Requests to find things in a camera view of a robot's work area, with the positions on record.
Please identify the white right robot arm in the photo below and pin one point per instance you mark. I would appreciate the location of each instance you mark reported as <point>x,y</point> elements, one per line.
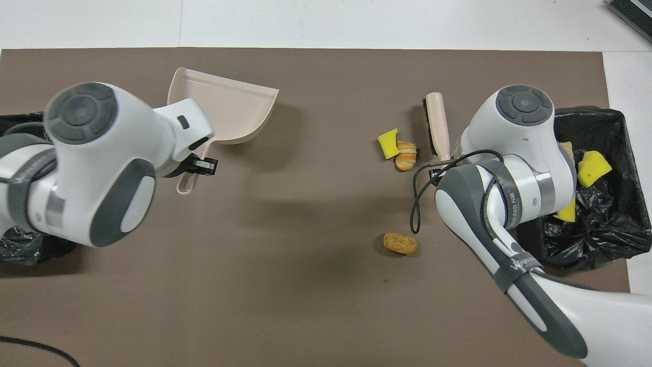
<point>519,142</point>

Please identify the small toy croissant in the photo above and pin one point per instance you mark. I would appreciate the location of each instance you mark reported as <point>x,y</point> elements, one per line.
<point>406,155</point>

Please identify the beige plastic dustpan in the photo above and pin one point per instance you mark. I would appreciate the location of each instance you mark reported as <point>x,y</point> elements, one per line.
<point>229,107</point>

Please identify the brown table mat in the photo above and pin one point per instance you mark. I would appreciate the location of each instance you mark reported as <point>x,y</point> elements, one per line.
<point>305,306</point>

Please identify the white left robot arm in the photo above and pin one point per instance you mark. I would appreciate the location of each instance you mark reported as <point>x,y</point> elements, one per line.
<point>102,168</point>

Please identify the large yellow sponge piece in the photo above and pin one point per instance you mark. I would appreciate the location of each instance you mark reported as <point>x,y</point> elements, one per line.
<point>593,168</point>

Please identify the toy sliced bread chunk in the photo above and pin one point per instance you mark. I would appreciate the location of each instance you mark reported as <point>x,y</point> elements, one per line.
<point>566,149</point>

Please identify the black bin with pink mark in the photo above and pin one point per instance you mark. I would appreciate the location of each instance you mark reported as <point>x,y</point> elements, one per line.
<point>20,252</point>

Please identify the black bag-lined bin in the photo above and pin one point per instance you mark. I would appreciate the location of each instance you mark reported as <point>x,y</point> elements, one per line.
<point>601,239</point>

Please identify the dark ribbed panel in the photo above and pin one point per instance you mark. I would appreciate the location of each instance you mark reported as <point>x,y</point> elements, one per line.
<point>634,12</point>

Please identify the small yellow sponge piece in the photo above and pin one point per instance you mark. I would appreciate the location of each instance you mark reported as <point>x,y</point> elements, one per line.
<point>388,143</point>

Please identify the green and yellow sponge piece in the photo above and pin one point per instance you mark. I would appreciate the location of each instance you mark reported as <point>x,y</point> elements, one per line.
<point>566,213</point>

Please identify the brown toy peanut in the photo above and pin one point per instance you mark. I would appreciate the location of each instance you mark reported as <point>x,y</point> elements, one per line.
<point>401,243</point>

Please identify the beige brush black bristles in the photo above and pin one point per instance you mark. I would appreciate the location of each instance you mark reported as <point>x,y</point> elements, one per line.
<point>438,122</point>

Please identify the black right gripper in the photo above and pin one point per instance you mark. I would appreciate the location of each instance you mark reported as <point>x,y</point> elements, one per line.
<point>436,176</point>

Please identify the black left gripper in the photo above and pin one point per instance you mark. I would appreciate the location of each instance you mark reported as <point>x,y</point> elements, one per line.
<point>182,169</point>

